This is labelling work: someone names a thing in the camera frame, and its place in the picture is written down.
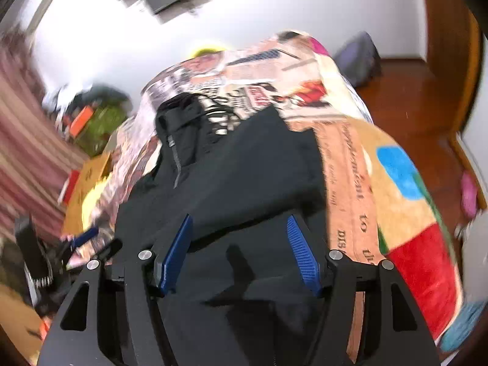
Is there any pile of clothes and clutter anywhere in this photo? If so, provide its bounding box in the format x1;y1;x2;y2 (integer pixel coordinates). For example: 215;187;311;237
42;84;132;157

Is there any black jacket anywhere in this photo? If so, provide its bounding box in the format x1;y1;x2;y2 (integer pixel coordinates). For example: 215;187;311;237
112;105;336;366

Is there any small black wall monitor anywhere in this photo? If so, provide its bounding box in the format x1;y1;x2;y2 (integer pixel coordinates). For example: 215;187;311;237
143;0;212;23

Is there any printed blanket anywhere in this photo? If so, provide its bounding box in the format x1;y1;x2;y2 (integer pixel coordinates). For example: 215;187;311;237
91;30;464;351

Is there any orange box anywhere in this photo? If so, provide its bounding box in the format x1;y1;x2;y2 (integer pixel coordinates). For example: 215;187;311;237
70;107;94;136

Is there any pink slipper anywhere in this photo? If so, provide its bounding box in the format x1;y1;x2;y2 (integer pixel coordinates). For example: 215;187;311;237
461;171;479;218

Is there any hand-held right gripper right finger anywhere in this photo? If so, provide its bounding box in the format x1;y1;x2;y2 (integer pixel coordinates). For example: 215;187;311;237
286;213;443;366

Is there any dark purple bag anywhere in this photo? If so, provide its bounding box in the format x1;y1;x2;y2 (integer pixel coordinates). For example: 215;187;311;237
333;31;382;86

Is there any green cloth-covered stand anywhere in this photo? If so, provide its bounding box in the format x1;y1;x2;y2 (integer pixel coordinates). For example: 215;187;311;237
82;105;128;155

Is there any teal cloth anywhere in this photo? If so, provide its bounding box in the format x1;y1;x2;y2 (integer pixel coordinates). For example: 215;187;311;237
440;301;486;353

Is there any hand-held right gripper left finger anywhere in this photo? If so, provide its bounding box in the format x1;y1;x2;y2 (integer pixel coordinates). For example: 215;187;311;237
38;213;193;366

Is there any wooden wardrobe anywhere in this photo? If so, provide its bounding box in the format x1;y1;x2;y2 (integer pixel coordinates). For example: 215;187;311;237
419;0;488;199

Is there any striped red curtain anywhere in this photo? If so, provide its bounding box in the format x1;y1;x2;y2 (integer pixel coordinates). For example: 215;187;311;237
0;30;90;237

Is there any yellow printed garment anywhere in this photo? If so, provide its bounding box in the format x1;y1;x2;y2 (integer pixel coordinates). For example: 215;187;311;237
82;183;111;231

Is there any red and white box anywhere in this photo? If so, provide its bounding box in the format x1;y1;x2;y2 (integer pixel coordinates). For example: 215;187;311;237
59;170;81;203

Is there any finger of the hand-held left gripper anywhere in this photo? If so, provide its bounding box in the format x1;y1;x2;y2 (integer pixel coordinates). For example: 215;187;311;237
95;238;123;262
66;227;100;250

